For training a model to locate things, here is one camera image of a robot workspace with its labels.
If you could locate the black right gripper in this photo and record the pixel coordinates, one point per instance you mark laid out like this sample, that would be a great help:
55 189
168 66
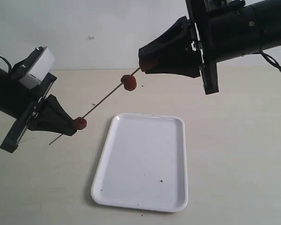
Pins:
174 53

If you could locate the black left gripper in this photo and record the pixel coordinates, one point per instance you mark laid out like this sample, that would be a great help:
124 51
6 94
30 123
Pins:
31 110

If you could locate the red date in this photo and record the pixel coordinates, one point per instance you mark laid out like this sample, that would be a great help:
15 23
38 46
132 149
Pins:
129 82
146 65
79 123

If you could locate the thin metal skewer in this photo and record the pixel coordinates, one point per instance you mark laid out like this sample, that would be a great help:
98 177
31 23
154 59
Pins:
99 103

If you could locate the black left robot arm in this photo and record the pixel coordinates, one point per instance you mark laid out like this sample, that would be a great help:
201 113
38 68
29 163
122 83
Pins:
32 109

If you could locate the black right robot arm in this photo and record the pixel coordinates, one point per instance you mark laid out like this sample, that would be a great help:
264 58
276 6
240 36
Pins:
214 31

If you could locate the white plastic tray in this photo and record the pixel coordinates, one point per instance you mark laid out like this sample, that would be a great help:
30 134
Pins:
143 164

